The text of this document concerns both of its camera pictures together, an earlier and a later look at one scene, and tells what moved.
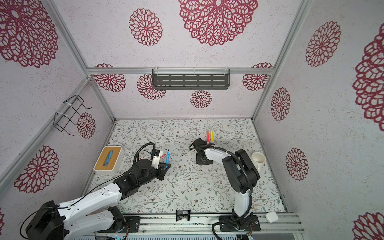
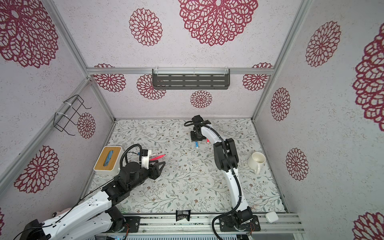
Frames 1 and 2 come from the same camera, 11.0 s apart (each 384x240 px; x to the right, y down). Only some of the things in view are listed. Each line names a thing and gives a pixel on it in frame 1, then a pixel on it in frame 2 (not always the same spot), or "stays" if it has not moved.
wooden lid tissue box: [109, 160] stays
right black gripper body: [198, 161] -> [195, 137]
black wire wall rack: [61, 120] stays
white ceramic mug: [258, 159] stays
